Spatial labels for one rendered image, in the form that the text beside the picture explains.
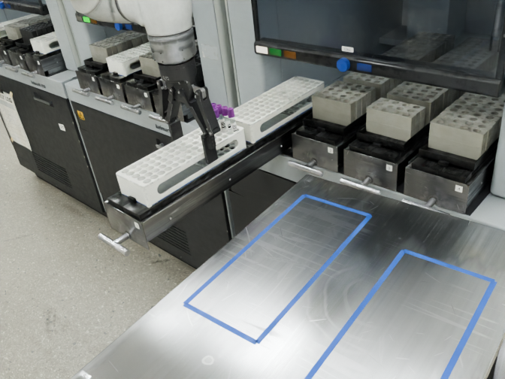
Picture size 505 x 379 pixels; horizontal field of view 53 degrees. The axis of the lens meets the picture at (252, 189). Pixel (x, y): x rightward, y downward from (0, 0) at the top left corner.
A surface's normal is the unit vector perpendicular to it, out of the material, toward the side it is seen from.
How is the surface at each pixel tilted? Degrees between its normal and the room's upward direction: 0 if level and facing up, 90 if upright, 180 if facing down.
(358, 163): 90
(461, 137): 90
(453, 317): 0
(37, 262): 0
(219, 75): 90
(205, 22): 90
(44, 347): 0
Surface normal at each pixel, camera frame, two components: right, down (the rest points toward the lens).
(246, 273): -0.11, -0.84
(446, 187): -0.67, 0.46
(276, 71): 0.74, 0.30
